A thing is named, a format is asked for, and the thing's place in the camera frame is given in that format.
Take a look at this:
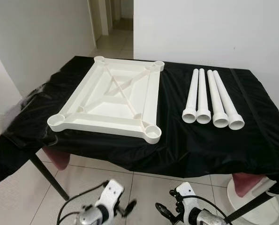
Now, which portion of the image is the white plastic table top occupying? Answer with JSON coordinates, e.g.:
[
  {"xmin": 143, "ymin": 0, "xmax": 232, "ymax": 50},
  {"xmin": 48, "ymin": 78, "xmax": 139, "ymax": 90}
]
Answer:
[{"xmin": 47, "ymin": 56, "xmax": 166, "ymax": 144}]

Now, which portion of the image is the white plastic table leg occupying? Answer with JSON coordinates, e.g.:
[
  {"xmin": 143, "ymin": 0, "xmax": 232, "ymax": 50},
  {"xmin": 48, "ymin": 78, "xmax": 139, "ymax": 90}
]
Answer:
[
  {"xmin": 213, "ymin": 70, "xmax": 246, "ymax": 131},
  {"xmin": 181, "ymin": 69, "xmax": 200, "ymax": 124},
  {"xmin": 196, "ymin": 68, "xmax": 212, "ymax": 125},
  {"xmin": 207, "ymin": 70, "xmax": 230, "ymax": 128}
]

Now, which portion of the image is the black tablecloth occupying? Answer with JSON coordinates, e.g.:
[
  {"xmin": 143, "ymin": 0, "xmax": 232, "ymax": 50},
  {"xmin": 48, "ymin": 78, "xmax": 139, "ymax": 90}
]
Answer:
[{"xmin": 0, "ymin": 56, "xmax": 279, "ymax": 195}]

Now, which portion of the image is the black metal table leg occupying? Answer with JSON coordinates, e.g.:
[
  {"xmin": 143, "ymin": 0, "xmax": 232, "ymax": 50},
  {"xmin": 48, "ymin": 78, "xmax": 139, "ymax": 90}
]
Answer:
[
  {"xmin": 29, "ymin": 155, "xmax": 70, "ymax": 201},
  {"xmin": 222, "ymin": 187, "xmax": 277, "ymax": 225}
]

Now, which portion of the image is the pink plastic stool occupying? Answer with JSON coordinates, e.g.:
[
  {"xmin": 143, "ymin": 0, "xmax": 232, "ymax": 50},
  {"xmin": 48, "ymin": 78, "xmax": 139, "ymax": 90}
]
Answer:
[
  {"xmin": 42, "ymin": 146, "xmax": 69, "ymax": 171},
  {"xmin": 232, "ymin": 172, "xmax": 266, "ymax": 198}
]

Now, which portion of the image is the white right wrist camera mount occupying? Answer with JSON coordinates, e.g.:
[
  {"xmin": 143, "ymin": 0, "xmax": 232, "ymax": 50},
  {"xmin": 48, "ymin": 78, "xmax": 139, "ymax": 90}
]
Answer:
[{"xmin": 175, "ymin": 182, "xmax": 201, "ymax": 221}]

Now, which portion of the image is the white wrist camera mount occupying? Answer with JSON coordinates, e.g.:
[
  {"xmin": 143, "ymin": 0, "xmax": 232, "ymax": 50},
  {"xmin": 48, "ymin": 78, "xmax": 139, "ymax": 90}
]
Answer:
[
  {"xmin": 95, "ymin": 179, "xmax": 125, "ymax": 211},
  {"xmin": 175, "ymin": 182, "xmax": 201, "ymax": 221}
]

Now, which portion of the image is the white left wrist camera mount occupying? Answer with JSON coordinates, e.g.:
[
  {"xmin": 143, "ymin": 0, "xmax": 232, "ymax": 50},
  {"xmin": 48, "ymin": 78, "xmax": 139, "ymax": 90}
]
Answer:
[{"xmin": 95, "ymin": 179, "xmax": 125, "ymax": 211}]

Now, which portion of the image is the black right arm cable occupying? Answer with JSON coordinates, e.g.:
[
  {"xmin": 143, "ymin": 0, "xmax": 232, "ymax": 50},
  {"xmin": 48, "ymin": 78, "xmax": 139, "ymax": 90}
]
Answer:
[{"xmin": 177, "ymin": 195, "xmax": 231, "ymax": 225}]

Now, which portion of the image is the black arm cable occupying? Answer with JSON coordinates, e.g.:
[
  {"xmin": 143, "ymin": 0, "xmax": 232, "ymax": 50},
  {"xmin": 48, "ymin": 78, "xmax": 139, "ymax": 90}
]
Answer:
[
  {"xmin": 56, "ymin": 182, "xmax": 107, "ymax": 225},
  {"xmin": 177, "ymin": 195, "xmax": 231, "ymax": 225}
]

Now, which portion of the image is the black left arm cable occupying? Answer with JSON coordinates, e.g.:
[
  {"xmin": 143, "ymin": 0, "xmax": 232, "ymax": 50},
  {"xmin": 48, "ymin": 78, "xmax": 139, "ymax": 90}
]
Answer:
[{"xmin": 56, "ymin": 182, "xmax": 107, "ymax": 225}]

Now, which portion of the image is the white door frame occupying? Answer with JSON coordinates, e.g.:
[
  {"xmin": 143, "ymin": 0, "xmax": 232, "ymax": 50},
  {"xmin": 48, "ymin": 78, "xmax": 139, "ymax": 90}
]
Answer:
[{"xmin": 96, "ymin": 0, "xmax": 111, "ymax": 37}]

